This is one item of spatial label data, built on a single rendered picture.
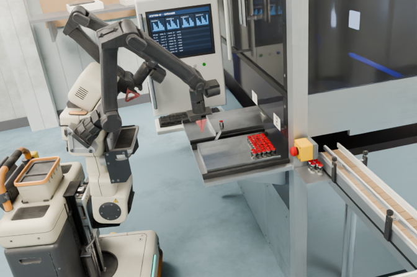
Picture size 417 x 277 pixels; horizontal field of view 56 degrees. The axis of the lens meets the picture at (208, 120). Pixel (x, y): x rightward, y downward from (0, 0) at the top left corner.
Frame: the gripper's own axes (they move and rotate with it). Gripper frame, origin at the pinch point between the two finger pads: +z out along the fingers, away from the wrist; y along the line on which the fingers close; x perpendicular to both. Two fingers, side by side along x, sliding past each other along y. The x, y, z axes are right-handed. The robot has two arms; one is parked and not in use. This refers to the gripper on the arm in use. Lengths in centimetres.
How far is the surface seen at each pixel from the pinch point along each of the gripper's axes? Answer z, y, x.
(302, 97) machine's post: -11.8, 41.6, -12.0
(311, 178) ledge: 21, 40, -23
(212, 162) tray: 19.7, 3.0, 4.0
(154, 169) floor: 110, -32, 157
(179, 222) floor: 109, -18, 77
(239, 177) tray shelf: 20.3, 12.1, -11.6
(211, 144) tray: 18.4, 5.5, 18.9
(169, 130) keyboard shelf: 29, -13, 65
